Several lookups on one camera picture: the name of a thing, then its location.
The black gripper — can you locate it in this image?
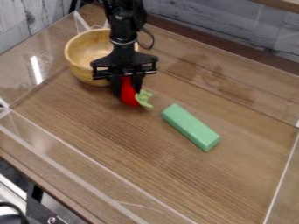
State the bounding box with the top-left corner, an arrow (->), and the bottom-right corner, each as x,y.
90,43 -> 159,97

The red plush fruit green stem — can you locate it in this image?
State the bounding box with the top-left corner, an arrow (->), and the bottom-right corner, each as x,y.
121,76 -> 154,109

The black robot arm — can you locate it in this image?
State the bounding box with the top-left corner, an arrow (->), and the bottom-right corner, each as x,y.
90,0 -> 159,97

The wooden bowl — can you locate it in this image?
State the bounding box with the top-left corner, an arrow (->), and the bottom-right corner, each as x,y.
63,28 -> 139,87

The green rectangular block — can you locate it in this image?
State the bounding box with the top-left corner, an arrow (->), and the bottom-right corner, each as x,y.
162,104 -> 221,151

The clear acrylic tray enclosure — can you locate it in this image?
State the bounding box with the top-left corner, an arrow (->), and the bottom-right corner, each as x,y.
0,17 -> 299,224

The black table leg bracket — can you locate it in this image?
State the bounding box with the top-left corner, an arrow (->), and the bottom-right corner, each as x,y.
26,182 -> 79,224

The black cable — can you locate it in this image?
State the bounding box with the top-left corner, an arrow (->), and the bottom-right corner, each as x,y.
0,201 -> 29,224

